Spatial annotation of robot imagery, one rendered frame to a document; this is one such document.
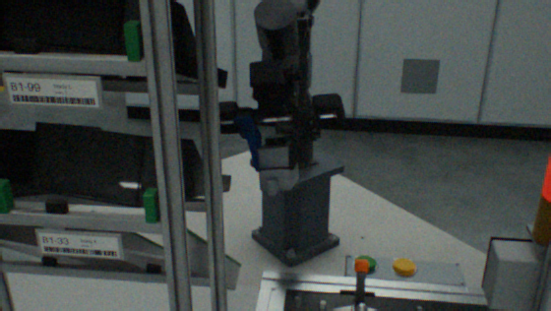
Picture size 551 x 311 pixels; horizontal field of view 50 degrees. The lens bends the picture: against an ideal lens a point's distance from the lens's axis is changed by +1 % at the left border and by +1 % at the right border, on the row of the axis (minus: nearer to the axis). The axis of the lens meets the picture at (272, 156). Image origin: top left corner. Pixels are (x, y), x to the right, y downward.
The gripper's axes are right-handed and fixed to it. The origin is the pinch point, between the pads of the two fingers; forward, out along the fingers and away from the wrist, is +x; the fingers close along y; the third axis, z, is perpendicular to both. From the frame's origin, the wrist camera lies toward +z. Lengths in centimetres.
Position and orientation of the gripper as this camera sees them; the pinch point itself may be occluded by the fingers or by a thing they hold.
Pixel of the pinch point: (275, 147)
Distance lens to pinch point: 81.3
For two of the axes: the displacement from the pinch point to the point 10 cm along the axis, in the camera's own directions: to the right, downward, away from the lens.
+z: -2.3, -4.3, -8.7
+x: -0.6, 9.0, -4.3
